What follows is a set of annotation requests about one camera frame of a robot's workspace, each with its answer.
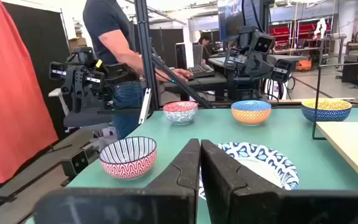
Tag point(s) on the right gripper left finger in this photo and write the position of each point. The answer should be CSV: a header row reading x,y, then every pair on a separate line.
x,y
169,199

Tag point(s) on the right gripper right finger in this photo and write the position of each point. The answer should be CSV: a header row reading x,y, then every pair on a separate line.
x,y
235,202

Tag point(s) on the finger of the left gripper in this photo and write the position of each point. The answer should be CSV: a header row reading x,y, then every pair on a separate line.
x,y
282,71
235,60

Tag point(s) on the blue patterned white paper bowl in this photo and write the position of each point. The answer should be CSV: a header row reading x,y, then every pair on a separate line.
x,y
259,161

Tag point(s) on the blue-inside orange patterned bowl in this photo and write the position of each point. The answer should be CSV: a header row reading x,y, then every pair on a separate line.
x,y
251,113

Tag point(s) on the striped-inside red wavy bowl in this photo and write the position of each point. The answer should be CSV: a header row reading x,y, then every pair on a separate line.
x,y
128,158

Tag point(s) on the yellow-inside blue patterned bowl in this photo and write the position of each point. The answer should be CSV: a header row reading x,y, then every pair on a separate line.
x,y
326,110

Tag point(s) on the red-inside blue floral bowl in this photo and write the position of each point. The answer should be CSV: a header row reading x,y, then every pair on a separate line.
x,y
180,112

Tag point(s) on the black background robot arm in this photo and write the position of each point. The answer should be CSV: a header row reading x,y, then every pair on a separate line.
x,y
82,77

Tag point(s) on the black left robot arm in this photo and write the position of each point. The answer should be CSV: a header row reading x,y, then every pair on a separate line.
x,y
244,88

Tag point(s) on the orange box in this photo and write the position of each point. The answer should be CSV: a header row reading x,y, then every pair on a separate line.
x,y
304,64

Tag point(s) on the large dark monitor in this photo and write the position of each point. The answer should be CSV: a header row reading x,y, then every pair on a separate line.
x,y
232,18

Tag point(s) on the rack with red bins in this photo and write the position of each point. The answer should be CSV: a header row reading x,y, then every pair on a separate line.
x,y
280,34

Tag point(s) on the person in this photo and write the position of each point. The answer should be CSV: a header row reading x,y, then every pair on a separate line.
x,y
204,43
110,37

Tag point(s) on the black keyboard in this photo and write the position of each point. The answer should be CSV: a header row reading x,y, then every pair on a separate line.
x,y
201,71

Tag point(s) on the black desk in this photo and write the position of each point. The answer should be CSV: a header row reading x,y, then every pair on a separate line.
x,y
204,85

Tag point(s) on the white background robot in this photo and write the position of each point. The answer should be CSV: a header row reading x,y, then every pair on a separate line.
x,y
321,28

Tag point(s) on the green table mat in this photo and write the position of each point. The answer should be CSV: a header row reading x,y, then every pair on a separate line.
x,y
275,137

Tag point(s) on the grey office chair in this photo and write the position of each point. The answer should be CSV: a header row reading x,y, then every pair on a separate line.
x,y
82,119

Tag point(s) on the red curtain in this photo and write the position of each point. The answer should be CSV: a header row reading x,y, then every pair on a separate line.
x,y
8,93

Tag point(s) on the black partition panel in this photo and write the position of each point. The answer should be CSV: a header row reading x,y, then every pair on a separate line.
x,y
42,46

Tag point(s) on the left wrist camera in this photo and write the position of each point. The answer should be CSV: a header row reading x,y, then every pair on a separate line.
x,y
263,43

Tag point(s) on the white bracket strip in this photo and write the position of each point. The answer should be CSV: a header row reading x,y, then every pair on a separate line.
x,y
145,105

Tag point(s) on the black table-level camera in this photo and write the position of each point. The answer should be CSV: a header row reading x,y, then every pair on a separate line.
x,y
79,162

